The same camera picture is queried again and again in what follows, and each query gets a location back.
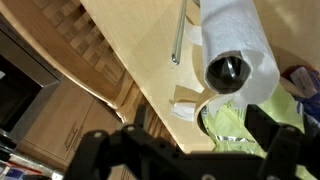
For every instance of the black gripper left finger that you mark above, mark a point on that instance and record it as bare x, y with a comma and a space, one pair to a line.
100, 150

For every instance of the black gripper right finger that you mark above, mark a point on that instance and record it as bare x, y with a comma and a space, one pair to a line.
290, 150

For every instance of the wooden base kitchen cabinets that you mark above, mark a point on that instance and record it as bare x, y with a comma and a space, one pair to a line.
56, 126

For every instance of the large blue snack bag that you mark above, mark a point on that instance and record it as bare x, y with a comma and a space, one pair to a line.
310, 100

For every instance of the wooden slat-back chair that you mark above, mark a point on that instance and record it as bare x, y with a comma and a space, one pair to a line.
133, 96

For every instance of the granite countertop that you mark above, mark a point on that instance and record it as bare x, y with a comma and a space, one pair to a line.
20, 170

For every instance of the white paper napkin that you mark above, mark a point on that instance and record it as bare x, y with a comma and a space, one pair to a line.
183, 111

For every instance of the wooden bowl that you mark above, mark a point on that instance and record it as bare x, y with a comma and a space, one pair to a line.
200, 110

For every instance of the black kitchen stove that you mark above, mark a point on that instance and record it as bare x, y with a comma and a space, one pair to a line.
20, 86

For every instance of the wooden chair back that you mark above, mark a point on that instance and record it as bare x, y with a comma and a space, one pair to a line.
73, 36

